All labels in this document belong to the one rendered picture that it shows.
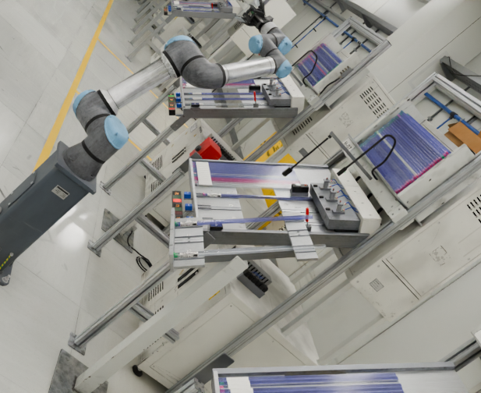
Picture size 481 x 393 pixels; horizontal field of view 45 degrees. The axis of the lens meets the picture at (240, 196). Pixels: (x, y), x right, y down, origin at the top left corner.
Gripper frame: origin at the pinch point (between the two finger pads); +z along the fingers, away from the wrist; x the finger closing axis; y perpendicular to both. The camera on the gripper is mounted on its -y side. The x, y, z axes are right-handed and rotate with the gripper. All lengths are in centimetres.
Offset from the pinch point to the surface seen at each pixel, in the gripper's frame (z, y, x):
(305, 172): -64, -33, 47
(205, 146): -10, -27, 80
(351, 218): -108, -1, 30
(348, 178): -84, -28, 31
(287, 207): -84, 2, 49
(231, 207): -73, 23, 59
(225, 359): -137, 90, 48
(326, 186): -85, -13, 35
